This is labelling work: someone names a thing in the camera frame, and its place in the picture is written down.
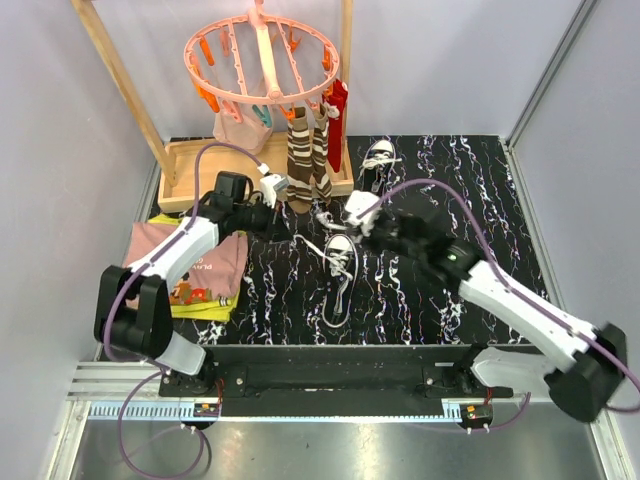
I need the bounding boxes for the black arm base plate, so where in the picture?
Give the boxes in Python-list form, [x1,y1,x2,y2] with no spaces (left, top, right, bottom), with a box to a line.
[159,346,514,423]

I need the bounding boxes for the red hanging cloth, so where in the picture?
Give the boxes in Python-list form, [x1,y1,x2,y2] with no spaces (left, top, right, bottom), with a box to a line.
[325,79,348,173]

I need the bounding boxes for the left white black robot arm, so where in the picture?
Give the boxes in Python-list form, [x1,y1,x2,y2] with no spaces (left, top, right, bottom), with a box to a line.
[94,172,288,396]

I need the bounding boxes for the brown striped sock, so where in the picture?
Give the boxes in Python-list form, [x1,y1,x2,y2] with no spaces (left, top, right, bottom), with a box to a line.
[311,104,332,204]
[287,107,312,214]

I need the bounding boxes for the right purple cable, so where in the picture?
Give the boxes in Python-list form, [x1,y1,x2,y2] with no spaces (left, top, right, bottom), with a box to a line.
[354,178,640,432]

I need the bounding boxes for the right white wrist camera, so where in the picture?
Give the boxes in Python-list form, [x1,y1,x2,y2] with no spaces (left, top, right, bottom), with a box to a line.
[344,190,380,237]

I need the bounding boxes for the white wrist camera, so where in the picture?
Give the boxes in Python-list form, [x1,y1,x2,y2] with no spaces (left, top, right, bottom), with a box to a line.
[344,190,380,237]
[258,164,289,208]

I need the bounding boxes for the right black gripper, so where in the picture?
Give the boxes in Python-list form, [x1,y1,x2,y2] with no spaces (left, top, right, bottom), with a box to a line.
[348,210,425,262]

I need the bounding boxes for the pink hanging garment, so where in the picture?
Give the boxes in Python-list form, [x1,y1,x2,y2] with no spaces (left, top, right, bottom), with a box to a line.
[212,110,273,155]

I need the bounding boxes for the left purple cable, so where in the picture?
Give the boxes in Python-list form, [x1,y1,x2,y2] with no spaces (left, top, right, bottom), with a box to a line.
[102,142,269,475]

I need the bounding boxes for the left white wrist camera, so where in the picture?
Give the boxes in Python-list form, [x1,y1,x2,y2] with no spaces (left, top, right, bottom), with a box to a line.
[258,164,289,208]

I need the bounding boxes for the grey slotted cable duct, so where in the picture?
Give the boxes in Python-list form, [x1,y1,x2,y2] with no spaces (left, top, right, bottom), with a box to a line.
[88,401,222,422]

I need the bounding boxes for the yellow-green folded garment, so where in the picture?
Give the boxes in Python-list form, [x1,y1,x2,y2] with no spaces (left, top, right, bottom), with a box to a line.
[140,214,239,322]

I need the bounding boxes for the black marble pattern mat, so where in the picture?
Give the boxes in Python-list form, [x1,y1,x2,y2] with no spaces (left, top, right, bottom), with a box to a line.
[173,135,548,345]

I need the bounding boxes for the purple cable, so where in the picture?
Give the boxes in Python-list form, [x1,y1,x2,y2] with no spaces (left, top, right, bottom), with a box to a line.
[102,142,269,475]
[354,178,640,432]

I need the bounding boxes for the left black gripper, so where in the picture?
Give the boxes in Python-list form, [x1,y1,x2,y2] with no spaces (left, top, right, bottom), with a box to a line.
[234,195,294,244]

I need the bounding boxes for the left brown striped sock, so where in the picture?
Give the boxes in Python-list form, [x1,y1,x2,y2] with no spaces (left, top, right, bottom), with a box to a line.
[287,107,312,214]

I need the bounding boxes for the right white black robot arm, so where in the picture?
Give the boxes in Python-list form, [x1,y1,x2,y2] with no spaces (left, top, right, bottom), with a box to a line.
[349,209,628,423]

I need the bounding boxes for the right brown striped sock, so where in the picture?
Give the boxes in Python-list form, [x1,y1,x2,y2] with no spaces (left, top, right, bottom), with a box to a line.
[311,104,332,204]

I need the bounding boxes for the white shoelace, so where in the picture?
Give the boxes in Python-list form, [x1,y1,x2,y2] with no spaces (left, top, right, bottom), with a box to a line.
[293,212,358,281]

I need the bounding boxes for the pink round clip hanger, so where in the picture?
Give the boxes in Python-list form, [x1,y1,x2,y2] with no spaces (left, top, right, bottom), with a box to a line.
[183,1,341,127]

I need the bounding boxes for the wooden drying rack stand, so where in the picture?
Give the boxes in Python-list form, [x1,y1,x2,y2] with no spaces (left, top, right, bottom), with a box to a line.
[73,1,353,213]

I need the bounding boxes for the black white sneaker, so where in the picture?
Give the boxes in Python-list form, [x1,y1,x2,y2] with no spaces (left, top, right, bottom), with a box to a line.
[359,139,402,196]
[322,234,359,328]

